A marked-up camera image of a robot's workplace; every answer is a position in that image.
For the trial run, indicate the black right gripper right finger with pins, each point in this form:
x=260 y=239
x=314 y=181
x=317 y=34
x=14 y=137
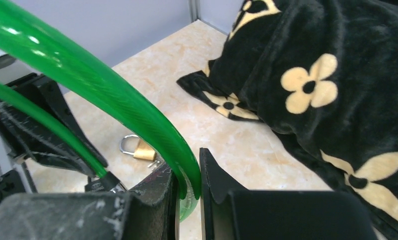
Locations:
x=229 y=211

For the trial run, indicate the black floral plush blanket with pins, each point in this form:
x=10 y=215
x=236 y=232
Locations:
x=323 y=75

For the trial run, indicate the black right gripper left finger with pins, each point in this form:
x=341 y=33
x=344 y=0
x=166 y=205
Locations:
x=148 y=211

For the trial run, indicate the black u-lock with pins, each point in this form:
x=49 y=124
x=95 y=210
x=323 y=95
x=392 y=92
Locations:
x=96 y=186

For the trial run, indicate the brass padlock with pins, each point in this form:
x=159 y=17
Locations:
x=143 y=151

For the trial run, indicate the silver padlock keys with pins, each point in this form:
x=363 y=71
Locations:
x=155 y=164

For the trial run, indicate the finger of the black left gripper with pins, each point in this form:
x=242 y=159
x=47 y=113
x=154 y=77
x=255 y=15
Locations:
x=30 y=139
x=45 y=93

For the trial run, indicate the green cable lock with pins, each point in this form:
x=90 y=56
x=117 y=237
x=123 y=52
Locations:
x=44 y=48

